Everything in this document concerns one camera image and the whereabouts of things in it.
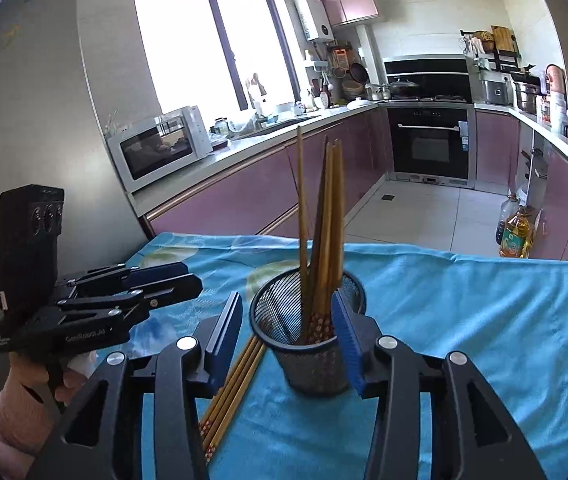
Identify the black range hood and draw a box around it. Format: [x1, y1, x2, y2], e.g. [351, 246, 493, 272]
[383, 54, 471, 98]

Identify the bundle of wooden chopsticks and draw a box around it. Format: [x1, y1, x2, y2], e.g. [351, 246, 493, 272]
[198, 126, 347, 466]

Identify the pink kettle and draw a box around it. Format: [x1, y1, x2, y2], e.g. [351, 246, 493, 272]
[544, 64, 567, 95]

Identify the pink base cabinet run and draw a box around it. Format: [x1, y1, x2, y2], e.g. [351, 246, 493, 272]
[475, 110, 568, 281]
[144, 107, 395, 241]

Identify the stainless steel pot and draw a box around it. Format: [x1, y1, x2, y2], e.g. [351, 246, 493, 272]
[511, 72, 542, 113]

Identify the person's left hand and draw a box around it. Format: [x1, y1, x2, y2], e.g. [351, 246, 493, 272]
[0, 352, 95, 456]

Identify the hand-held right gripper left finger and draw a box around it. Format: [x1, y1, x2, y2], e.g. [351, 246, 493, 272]
[26, 291, 244, 480]

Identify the white microwave oven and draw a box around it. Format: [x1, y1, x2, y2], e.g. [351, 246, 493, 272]
[106, 105, 213, 193]

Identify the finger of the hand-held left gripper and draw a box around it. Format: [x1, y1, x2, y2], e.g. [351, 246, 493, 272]
[54, 261, 190, 301]
[56, 274, 204, 318]

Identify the hanging frying pan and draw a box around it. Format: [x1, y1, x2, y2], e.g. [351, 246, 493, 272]
[348, 61, 371, 85]

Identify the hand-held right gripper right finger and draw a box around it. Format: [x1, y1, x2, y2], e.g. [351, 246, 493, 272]
[330, 291, 547, 480]

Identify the pink wall cabinet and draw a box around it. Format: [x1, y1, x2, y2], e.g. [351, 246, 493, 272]
[309, 0, 380, 28]

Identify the wooden cutting board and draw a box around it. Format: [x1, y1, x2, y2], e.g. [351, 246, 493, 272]
[491, 25, 515, 53]

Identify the black wall rack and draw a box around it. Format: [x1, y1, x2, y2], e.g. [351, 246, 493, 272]
[460, 25, 522, 73]

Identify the silver rice cooker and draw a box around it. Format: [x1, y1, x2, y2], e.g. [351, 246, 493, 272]
[479, 72, 515, 106]

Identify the kitchen window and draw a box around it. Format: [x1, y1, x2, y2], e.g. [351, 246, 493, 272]
[132, 0, 301, 116]

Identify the black knife holder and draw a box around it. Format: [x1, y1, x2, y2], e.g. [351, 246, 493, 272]
[521, 147, 550, 181]

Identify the black mesh utensil holder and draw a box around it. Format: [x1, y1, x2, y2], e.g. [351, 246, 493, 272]
[249, 268, 367, 396]

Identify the grey refrigerator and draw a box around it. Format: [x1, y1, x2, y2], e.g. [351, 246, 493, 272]
[0, 0, 157, 411]

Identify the white water heater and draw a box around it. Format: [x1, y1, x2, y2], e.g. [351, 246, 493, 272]
[294, 0, 336, 43]

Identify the yellow cooking oil bottle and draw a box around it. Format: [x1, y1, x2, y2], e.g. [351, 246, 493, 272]
[498, 205, 535, 259]

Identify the white canister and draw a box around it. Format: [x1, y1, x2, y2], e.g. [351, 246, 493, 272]
[550, 92, 568, 133]

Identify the built-in black oven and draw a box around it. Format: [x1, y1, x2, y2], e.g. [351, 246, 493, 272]
[386, 105, 477, 188]

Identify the blue floral tablecloth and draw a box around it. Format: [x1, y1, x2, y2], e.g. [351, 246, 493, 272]
[114, 231, 568, 480]

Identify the wok with lid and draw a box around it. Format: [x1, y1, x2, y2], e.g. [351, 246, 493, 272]
[366, 76, 421, 100]

